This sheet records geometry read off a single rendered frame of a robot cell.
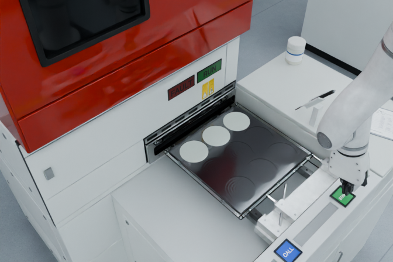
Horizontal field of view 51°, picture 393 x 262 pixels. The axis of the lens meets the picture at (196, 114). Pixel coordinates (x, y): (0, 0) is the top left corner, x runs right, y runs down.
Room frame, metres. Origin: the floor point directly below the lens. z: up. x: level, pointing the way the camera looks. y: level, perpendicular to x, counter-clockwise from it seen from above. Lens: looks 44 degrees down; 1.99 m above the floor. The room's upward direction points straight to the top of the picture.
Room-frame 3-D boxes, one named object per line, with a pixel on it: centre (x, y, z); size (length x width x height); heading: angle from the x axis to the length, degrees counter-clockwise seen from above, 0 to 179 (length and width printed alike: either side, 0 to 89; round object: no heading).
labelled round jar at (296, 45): (1.37, -0.40, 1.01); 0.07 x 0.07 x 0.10
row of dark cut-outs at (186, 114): (1.08, 0.01, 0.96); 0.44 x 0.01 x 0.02; 133
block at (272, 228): (0.64, -0.22, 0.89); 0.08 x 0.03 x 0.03; 43
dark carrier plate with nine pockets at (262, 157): (0.93, -0.14, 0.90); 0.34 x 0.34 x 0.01; 43
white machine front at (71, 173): (0.96, 0.15, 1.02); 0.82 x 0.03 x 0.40; 133
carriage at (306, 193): (0.75, -0.34, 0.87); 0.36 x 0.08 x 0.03; 133
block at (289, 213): (0.69, -0.28, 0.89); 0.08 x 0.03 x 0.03; 43
